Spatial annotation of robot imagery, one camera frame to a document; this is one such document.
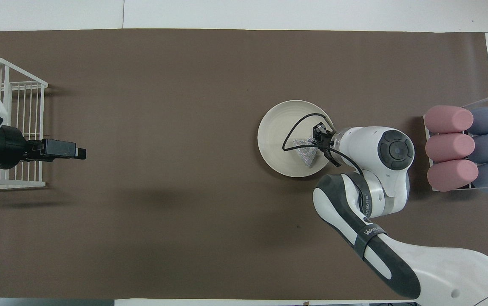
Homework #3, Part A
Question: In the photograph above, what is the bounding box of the white wire dish rack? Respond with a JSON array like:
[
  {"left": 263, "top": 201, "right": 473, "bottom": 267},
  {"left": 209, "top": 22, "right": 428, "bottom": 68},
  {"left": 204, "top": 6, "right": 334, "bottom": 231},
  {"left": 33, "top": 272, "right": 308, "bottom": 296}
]
[{"left": 0, "top": 57, "right": 49, "bottom": 190}]

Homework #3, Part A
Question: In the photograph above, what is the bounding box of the pink cup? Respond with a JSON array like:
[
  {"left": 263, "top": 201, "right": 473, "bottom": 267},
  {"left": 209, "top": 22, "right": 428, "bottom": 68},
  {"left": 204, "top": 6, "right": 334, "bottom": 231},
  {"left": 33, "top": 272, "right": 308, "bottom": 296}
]
[
  {"left": 427, "top": 159, "right": 479, "bottom": 192},
  {"left": 423, "top": 105, "right": 474, "bottom": 134},
  {"left": 425, "top": 133, "right": 476, "bottom": 163}
]

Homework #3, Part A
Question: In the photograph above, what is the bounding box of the silver mesh sponge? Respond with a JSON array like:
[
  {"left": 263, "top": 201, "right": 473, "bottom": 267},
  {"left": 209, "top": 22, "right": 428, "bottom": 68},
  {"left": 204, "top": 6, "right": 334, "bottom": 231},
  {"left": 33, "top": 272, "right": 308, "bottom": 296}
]
[{"left": 293, "top": 137, "right": 320, "bottom": 168}]

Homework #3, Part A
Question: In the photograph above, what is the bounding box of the cream round plate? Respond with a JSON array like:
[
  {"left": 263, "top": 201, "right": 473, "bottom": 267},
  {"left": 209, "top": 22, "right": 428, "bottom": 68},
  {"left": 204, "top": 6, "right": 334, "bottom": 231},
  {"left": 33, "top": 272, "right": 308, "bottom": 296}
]
[{"left": 257, "top": 100, "right": 337, "bottom": 178}]

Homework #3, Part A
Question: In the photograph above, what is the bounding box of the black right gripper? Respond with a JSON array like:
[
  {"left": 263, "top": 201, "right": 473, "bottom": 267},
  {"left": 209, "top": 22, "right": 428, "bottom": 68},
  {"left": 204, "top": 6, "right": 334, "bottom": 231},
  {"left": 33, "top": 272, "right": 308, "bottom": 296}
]
[{"left": 310, "top": 122, "right": 340, "bottom": 160}]

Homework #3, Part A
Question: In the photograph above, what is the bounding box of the brown table mat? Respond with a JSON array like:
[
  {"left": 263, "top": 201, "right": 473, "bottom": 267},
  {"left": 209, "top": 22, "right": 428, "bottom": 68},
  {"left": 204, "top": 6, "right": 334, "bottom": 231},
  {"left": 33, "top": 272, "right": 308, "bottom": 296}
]
[{"left": 0, "top": 29, "right": 488, "bottom": 300}]

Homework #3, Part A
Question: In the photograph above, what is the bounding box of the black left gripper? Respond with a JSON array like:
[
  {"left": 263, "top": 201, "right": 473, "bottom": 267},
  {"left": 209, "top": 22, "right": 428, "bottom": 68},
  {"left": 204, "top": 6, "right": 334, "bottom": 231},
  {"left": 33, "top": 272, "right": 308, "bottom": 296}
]
[{"left": 0, "top": 125, "right": 87, "bottom": 170}]

